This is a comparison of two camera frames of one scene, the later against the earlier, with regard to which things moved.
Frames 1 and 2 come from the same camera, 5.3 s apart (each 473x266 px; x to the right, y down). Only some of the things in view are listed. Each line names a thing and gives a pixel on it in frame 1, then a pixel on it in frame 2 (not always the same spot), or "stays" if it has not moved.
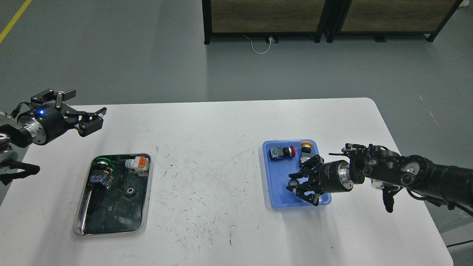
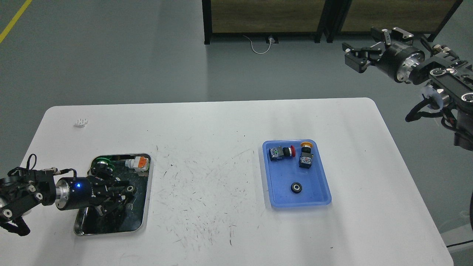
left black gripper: (47, 123) → (73, 192)
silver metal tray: (116, 197) stays
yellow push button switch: (306, 153) stays
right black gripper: (334, 177) → (398, 59)
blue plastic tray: (278, 172) stays
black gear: (132, 192) stays
